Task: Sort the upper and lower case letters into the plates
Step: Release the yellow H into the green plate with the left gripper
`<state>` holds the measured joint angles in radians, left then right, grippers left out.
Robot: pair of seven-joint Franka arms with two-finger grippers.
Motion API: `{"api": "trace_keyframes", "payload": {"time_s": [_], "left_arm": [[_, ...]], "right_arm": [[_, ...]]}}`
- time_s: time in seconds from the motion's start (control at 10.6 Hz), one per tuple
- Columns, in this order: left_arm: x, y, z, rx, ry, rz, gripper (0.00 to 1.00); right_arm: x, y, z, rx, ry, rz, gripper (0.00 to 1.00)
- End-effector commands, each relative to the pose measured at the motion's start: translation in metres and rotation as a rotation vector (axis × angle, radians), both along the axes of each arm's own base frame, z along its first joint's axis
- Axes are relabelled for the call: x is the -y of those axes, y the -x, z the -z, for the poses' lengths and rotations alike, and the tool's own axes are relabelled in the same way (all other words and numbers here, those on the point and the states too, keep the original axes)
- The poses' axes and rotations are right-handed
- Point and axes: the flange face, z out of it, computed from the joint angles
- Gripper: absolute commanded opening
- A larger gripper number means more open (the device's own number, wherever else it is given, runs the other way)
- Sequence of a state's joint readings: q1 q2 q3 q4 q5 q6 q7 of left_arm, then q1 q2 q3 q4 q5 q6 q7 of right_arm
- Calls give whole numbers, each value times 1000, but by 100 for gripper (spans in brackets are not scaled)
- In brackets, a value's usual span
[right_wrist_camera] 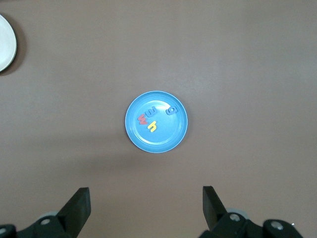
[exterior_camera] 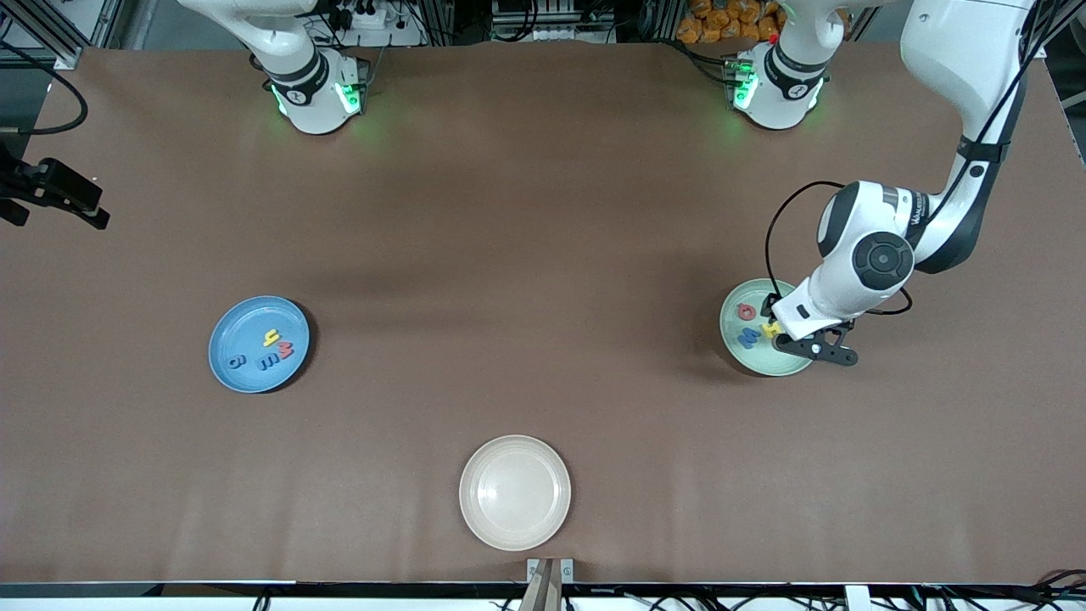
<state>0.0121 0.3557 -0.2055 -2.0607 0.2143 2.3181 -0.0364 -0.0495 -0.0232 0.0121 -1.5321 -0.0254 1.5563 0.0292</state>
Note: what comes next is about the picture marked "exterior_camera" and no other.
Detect brown table cover sheet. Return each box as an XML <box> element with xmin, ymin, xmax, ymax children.
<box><xmin>0</xmin><ymin>41</ymin><xmax>1086</xmax><ymax>586</ymax></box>

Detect blue plate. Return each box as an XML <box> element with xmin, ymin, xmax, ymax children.
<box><xmin>208</xmin><ymin>295</ymin><xmax>311</xmax><ymax>394</ymax></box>

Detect metal mount bracket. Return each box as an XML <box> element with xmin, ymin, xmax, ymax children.
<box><xmin>519</xmin><ymin>558</ymin><xmax>575</xmax><ymax>611</ymax></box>

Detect orange snack bags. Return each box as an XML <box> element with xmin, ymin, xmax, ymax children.
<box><xmin>676</xmin><ymin>0</ymin><xmax>783</xmax><ymax>45</ymax></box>

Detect white power strip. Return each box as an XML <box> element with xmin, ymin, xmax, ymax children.
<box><xmin>327</xmin><ymin>0</ymin><xmax>425</xmax><ymax>48</ymax></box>

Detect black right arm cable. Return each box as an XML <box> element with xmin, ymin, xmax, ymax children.
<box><xmin>0</xmin><ymin>41</ymin><xmax>89</xmax><ymax>137</ymax></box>

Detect aluminium frame profile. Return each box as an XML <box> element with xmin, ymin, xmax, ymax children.
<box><xmin>1022</xmin><ymin>0</ymin><xmax>1086</xmax><ymax>60</ymax></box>
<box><xmin>0</xmin><ymin>0</ymin><xmax>94</xmax><ymax>69</ymax></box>

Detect green plate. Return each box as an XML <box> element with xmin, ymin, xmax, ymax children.
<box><xmin>719</xmin><ymin>278</ymin><xmax>815</xmax><ymax>378</ymax></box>

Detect beige plate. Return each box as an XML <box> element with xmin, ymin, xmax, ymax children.
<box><xmin>459</xmin><ymin>434</ymin><xmax>572</xmax><ymax>552</ymax></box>

